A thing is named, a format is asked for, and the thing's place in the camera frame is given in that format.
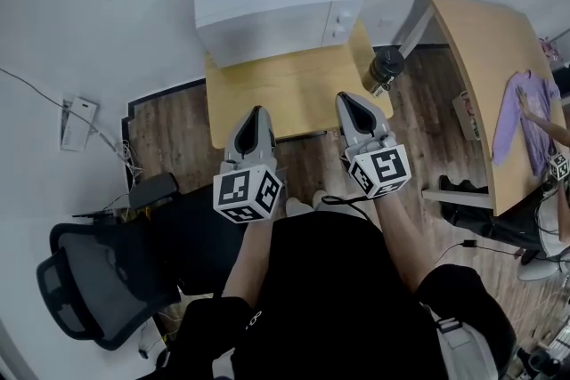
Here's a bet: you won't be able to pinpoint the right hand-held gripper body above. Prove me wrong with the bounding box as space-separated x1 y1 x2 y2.
344 132 411 199

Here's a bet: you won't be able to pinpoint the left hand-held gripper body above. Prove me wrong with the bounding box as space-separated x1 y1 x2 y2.
212 157 284 225

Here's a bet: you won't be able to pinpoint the white microwave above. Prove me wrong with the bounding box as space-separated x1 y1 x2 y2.
193 0 364 69

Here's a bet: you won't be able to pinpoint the person's left forearm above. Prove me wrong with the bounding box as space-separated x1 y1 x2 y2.
221 215 276 313

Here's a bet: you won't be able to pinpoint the person's right forearm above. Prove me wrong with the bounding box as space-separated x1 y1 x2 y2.
371 190 436 295

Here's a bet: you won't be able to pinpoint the dark water bottle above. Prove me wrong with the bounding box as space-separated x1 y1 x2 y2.
361 47 406 99

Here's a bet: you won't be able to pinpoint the person's left white shoe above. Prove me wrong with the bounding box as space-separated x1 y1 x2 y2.
284 196 314 218

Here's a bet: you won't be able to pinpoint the person's white shoe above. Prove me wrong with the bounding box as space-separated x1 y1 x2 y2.
284 196 314 218
311 189 331 211

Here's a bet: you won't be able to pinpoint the small wooden table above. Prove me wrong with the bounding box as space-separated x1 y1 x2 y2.
203 20 395 150

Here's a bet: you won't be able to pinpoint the person's right white shoe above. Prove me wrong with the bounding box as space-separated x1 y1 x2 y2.
311 189 331 211

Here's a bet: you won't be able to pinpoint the cardboard box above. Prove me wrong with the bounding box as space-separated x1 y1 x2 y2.
452 91 483 142

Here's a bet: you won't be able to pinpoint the black bag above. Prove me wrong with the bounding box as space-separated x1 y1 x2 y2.
438 174 541 251

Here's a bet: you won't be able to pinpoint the large wooden desk white legs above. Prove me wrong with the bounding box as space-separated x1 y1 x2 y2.
397 0 570 218

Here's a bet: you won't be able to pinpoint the person's black shirt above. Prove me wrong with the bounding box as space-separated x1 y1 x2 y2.
153 208 517 380

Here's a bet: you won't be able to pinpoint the black router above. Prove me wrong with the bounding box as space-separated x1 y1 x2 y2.
70 208 119 220

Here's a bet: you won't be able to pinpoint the purple garment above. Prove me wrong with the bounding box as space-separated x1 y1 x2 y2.
491 69 563 180

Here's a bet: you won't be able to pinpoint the black mesh office chair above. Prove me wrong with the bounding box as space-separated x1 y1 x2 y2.
36 172 250 352

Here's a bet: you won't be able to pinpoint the gray sling bag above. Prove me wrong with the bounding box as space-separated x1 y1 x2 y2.
434 318 499 380

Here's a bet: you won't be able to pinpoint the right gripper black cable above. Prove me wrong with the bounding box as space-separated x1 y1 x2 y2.
320 194 379 230

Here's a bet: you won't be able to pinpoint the tangle of white wires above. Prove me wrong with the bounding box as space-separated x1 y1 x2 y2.
116 140 147 195

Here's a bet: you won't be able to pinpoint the black charger cable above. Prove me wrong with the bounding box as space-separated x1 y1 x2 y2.
434 238 525 266

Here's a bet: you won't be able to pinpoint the white wall box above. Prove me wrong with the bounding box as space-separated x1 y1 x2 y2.
60 96 100 152

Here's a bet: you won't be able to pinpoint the gray wall cable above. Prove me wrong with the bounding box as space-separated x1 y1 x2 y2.
0 67 124 155

